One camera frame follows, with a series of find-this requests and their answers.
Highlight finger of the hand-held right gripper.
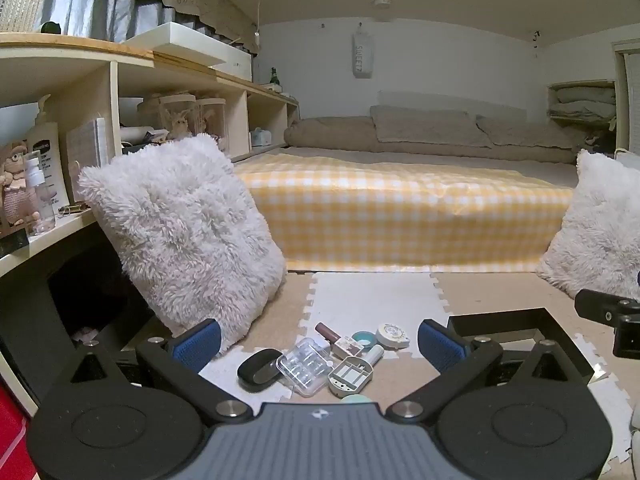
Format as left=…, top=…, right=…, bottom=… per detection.
left=574, top=288, right=640, bottom=331

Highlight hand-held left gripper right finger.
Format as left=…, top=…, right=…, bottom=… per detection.
left=385, top=319, right=576, bottom=423

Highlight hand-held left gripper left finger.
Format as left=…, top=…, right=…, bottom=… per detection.
left=70, top=318, right=253, bottom=423

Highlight round cream tin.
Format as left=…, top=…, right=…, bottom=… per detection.
left=375, top=323, right=412, bottom=350

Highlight black cardboard box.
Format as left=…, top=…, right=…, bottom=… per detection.
left=446, top=307, right=597, bottom=386

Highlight black earbud case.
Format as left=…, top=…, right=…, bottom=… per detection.
left=236, top=348, right=284, bottom=394

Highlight brown lipstick with printed case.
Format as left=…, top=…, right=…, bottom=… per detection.
left=314, top=322, right=372, bottom=361

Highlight white grey plastic holder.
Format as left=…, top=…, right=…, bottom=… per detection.
left=327, top=355, right=375, bottom=397

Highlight clear plastic case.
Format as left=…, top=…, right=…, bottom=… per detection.
left=275, top=337, right=335, bottom=397

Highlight fluffy white pillow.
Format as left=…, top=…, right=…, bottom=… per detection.
left=535, top=149, right=640, bottom=301
left=77, top=133, right=288, bottom=356

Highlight beige white foam puzzle mat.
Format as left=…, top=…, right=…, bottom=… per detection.
left=115, top=270, right=640, bottom=480

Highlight yellow checkered mattress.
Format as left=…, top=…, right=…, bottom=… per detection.
left=232, top=152, right=576, bottom=273

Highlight beige bed pillow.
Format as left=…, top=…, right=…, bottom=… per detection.
left=370, top=105, right=493, bottom=148
left=475, top=115, right=586, bottom=151

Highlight folded beige blankets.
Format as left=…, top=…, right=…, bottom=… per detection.
left=547, top=85, right=617, bottom=121

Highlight red container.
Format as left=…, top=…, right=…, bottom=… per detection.
left=0, top=380, right=31, bottom=480

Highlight white door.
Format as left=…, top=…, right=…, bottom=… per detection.
left=612, top=40, right=640, bottom=153

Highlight clear spray bottle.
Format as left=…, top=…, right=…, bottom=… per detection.
left=24, top=156, right=57, bottom=235

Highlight paper roll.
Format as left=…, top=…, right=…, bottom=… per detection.
left=120, top=125, right=161, bottom=143

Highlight checked notebook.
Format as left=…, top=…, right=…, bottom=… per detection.
left=65, top=117, right=110, bottom=196

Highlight clear doll display case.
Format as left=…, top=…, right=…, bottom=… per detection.
left=195, top=97, right=228, bottom=153
left=137, top=94, right=198, bottom=141

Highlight bear figure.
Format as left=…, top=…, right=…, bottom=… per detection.
left=0, top=141, right=41, bottom=236

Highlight lotion pump bottle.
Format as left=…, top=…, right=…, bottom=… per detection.
left=25, top=94, right=63, bottom=206

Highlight white box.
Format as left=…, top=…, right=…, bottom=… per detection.
left=122, top=21, right=253, bottom=83

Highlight long wooden shelf unit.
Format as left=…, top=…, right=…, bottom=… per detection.
left=0, top=30, right=301, bottom=281

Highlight grey curtain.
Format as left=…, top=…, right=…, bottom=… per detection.
left=30, top=0, right=261, bottom=56

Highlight white wicker basket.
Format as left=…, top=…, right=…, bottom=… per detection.
left=0, top=0, right=46, bottom=33

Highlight white hanging wall sign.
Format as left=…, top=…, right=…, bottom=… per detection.
left=350, top=22, right=373, bottom=80

